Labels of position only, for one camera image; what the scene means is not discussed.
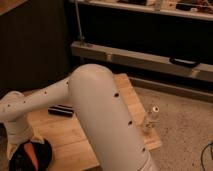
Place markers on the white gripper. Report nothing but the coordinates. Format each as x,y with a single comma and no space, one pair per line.
16,139

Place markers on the orange pepper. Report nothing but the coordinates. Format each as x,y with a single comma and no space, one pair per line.
29,149

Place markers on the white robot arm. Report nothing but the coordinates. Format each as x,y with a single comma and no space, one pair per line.
100,109

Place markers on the black ceramic bowl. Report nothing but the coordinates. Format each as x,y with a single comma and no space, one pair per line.
21,162

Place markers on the black rectangular block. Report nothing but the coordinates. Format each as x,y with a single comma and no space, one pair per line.
61,110

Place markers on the vertical metal pole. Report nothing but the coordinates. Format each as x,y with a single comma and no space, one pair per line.
81,36

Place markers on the wooden shelf with clutter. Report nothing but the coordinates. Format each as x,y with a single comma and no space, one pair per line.
194,9

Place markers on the black case handle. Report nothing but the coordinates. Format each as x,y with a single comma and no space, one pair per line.
188,64

